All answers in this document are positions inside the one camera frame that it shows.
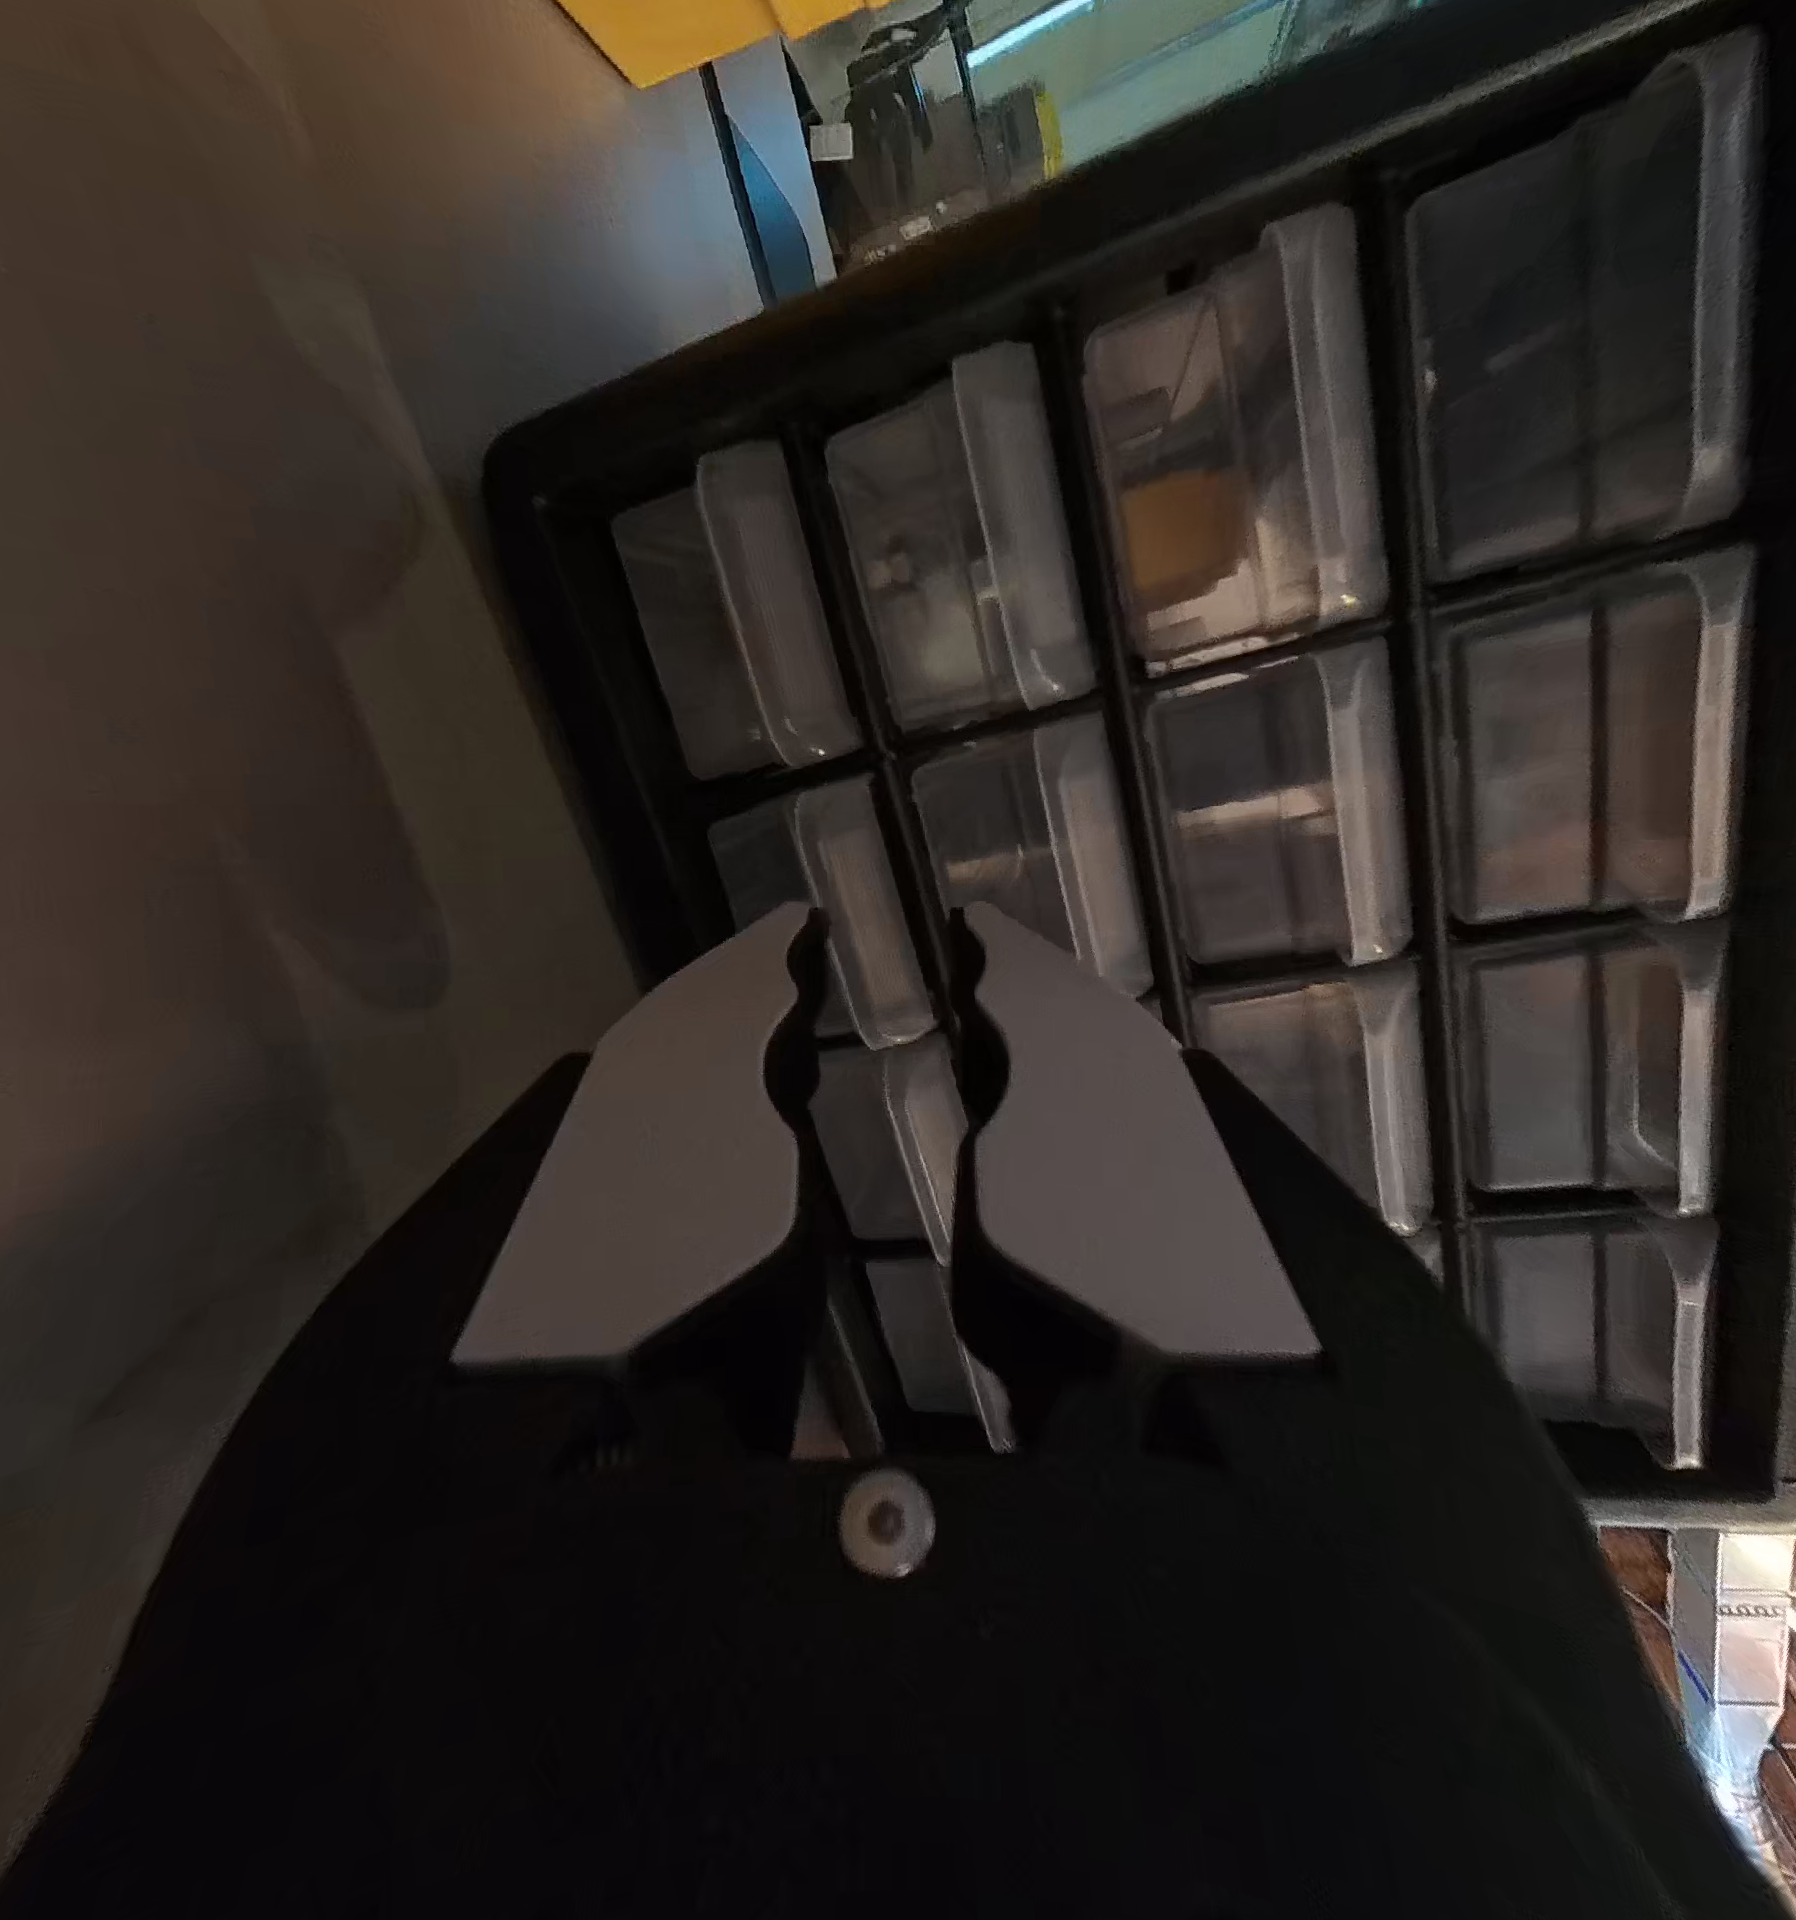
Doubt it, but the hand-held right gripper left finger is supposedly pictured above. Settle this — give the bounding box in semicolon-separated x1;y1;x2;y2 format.
458;899;835;1374

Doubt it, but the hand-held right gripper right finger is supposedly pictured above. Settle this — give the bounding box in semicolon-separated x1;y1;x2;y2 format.
944;908;1326;1367

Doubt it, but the yellow plastic bin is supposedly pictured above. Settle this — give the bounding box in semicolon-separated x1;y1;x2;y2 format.
556;0;877;89

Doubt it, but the metal air duct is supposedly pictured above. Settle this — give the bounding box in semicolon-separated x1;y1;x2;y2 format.
1658;1515;1796;1816

